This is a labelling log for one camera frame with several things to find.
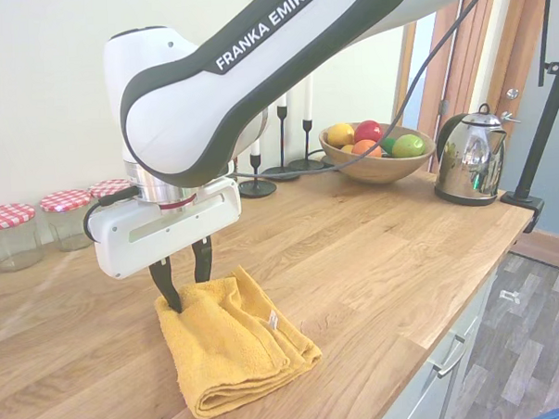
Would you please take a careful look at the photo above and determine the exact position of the yellow terry cloth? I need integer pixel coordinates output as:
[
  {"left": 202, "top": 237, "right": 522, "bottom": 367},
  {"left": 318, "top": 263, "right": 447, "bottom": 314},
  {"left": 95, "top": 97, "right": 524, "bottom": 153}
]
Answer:
[{"left": 151, "top": 260, "right": 325, "bottom": 419}]

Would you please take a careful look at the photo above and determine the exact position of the black camera cable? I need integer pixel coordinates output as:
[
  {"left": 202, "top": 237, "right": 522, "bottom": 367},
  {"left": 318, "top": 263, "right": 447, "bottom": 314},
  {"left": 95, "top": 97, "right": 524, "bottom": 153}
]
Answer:
[{"left": 226, "top": 0, "right": 509, "bottom": 180}]

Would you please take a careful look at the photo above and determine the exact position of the white base cabinet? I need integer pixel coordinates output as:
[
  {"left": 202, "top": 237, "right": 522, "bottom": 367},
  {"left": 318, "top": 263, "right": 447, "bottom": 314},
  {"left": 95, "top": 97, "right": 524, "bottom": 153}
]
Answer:
[{"left": 369, "top": 255, "right": 508, "bottom": 419}]

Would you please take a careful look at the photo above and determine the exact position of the stainless steel kettle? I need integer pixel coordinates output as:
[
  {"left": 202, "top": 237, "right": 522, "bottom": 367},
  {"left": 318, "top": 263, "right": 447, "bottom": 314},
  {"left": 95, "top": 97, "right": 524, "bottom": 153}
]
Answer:
[{"left": 430, "top": 101, "right": 512, "bottom": 210}]

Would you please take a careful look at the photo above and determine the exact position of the short black candle holder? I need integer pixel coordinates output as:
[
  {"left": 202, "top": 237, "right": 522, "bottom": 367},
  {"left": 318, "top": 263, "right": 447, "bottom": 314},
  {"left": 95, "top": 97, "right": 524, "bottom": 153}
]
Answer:
[{"left": 236, "top": 151, "right": 278, "bottom": 198}]

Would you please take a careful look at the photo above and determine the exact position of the medium black candle holder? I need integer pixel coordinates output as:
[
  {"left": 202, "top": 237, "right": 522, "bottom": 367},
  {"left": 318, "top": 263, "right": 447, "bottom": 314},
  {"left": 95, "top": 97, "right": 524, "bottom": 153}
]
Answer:
[{"left": 286, "top": 118, "right": 328, "bottom": 171}]

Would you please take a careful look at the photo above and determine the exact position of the tall black candle holder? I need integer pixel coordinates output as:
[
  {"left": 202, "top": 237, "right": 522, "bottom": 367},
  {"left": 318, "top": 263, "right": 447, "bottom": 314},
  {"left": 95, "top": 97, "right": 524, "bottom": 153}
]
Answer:
[{"left": 259, "top": 105, "right": 302, "bottom": 183}]

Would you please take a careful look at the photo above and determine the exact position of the yellow lemon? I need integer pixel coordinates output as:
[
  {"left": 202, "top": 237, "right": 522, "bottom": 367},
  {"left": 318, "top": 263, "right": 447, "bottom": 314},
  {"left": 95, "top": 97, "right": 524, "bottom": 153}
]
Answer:
[{"left": 326, "top": 121, "right": 357, "bottom": 147}]

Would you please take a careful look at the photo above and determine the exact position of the light green apple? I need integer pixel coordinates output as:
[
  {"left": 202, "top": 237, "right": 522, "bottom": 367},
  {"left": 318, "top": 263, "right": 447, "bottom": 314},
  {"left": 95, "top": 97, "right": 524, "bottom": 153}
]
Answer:
[{"left": 390, "top": 133, "right": 427, "bottom": 159}]

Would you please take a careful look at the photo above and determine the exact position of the silver drawer handle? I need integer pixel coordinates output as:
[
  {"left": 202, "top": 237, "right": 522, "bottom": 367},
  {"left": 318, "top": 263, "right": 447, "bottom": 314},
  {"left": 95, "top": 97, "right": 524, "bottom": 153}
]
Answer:
[{"left": 436, "top": 333, "right": 469, "bottom": 378}]

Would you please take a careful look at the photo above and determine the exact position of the black Ulanzi clamp stand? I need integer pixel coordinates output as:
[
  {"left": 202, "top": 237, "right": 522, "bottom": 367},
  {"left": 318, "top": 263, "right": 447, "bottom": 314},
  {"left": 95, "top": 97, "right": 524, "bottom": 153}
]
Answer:
[{"left": 491, "top": 0, "right": 559, "bottom": 236}]

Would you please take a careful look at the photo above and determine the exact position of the wooden door frame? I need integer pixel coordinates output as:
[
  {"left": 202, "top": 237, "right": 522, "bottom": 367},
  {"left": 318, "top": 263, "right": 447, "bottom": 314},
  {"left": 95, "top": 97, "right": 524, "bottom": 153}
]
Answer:
[{"left": 398, "top": 0, "right": 509, "bottom": 177}]

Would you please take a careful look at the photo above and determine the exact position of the wooden door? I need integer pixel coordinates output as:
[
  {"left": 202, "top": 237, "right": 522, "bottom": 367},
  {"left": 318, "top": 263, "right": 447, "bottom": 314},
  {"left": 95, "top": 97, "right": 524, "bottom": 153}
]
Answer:
[{"left": 483, "top": 0, "right": 559, "bottom": 238}]

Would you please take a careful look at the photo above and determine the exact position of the glass jar red checked lid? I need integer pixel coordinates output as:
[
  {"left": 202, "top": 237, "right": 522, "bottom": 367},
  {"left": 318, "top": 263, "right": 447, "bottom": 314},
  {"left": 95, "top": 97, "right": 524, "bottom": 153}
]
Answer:
[
  {"left": 0, "top": 200, "right": 44, "bottom": 273},
  {"left": 39, "top": 188, "right": 96, "bottom": 253},
  {"left": 88, "top": 177, "right": 135, "bottom": 214}
]

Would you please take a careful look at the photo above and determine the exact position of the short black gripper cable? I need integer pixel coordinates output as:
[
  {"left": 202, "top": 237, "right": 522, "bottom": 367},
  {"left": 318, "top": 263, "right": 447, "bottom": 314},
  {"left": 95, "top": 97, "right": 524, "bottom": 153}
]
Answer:
[{"left": 81, "top": 185, "right": 141, "bottom": 242}]

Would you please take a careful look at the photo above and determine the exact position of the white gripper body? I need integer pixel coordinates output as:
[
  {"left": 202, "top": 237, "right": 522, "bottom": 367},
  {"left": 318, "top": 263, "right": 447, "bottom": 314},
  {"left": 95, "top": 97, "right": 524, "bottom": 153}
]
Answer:
[{"left": 85, "top": 176, "right": 245, "bottom": 282}]

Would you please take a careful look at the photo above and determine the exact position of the white cabinet drawer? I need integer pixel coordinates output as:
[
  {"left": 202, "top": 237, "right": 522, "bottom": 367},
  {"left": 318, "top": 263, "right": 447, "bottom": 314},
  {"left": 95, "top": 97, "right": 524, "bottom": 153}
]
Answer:
[{"left": 400, "top": 311, "right": 487, "bottom": 418}]

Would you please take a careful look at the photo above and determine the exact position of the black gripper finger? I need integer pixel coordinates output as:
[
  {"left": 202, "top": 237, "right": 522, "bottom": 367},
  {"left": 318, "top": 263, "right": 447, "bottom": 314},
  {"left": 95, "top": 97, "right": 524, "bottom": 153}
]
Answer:
[
  {"left": 191, "top": 237, "right": 216, "bottom": 285},
  {"left": 147, "top": 256, "right": 185, "bottom": 315}
]

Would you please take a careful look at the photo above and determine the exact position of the wooden fruit bowl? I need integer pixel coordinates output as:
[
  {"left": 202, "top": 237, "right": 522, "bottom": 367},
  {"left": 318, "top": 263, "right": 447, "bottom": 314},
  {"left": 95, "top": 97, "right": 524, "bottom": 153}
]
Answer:
[{"left": 318, "top": 121, "right": 439, "bottom": 187}]

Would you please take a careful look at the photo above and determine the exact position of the orange fruit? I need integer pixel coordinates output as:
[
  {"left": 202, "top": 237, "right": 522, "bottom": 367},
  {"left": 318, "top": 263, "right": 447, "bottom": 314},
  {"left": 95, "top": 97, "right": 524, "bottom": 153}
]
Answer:
[{"left": 351, "top": 138, "right": 384, "bottom": 159}]

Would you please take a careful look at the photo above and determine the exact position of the red apple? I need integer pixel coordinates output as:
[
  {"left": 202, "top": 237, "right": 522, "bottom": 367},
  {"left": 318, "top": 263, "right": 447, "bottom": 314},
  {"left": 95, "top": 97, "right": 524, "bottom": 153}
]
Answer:
[{"left": 352, "top": 119, "right": 385, "bottom": 145}]

